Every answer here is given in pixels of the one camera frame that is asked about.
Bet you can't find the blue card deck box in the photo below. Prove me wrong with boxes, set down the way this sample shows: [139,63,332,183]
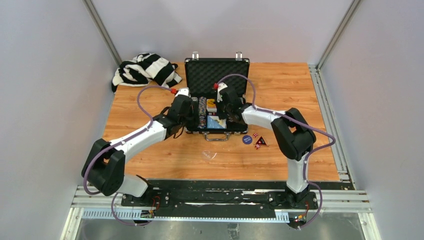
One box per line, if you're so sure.
[206,115,227,129]

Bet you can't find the blue small blind button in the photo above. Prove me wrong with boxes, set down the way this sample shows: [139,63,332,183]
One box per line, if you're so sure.
[242,135,253,145]

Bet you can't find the black poker set case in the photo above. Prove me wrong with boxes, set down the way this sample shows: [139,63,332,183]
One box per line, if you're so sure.
[184,51,251,141]

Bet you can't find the red triangular button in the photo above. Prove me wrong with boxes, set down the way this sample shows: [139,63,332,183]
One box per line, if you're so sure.
[255,136,268,146]

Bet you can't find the clear dealer button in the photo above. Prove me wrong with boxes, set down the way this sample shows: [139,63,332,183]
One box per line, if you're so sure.
[201,150,218,161]

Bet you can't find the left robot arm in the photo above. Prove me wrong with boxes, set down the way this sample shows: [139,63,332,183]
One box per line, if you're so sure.
[81,89,193,207]

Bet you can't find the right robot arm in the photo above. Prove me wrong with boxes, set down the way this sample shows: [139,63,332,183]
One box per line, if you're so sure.
[214,82,316,209]

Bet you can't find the red playing card deck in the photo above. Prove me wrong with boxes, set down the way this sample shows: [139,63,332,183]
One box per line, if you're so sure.
[206,98,217,113]

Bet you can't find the black white striped cloth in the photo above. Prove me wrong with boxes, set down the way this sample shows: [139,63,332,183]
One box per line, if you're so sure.
[111,52,182,93]

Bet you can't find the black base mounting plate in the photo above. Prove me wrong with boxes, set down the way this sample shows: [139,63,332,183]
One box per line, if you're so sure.
[120,179,319,219]

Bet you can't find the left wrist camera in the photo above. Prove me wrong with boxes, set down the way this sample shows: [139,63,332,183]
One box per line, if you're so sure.
[175,87,191,99]

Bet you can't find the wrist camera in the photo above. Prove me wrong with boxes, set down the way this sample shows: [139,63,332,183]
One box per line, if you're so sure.
[216,82,229,103]
[175,87,191,99]

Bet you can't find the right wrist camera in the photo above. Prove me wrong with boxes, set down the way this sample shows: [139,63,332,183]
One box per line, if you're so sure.
[216,82,229,103]

